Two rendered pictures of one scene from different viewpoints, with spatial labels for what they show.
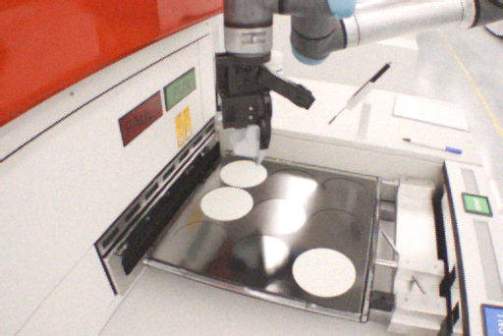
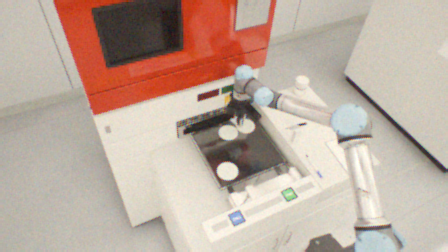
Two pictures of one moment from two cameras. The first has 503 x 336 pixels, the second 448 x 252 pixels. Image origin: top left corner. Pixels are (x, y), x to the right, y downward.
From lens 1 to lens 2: 1.17 m
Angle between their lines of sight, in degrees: 34
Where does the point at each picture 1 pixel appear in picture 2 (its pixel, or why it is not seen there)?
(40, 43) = (170, 84)
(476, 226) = (277, 198)
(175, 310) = (190, 153)
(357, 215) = (258, 165)
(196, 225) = (212, 133)
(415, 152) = (302, 162)
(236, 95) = (232, 106)
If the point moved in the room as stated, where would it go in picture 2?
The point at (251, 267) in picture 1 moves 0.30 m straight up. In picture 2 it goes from (212, 155) to (214, 114)
